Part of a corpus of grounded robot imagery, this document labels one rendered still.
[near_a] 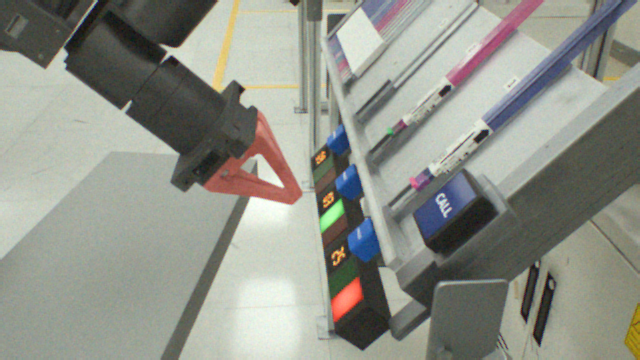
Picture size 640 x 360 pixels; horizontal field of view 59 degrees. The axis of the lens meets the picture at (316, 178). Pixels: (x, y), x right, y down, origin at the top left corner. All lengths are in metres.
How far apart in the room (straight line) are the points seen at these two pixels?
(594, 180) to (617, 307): 0.38
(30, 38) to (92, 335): 0.30
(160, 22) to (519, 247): 0.30
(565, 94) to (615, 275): 0.37
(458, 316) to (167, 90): 0.26
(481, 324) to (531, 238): 0.07
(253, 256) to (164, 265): 1.02
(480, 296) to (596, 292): 0.45
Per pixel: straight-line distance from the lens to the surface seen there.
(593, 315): 0.84
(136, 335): 0.59
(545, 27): 2.03
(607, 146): 0.42
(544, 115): 0.47
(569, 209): 0.43
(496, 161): 0.46
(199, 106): 0.43
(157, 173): 0.87
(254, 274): 1.61
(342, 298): 0.52
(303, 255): 1.67
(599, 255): 0.81
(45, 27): 0.41
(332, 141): 0.70
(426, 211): 0.40
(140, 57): 0.42
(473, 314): 0.40
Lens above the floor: 0.99
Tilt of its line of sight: 29 degrees down
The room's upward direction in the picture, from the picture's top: straight up
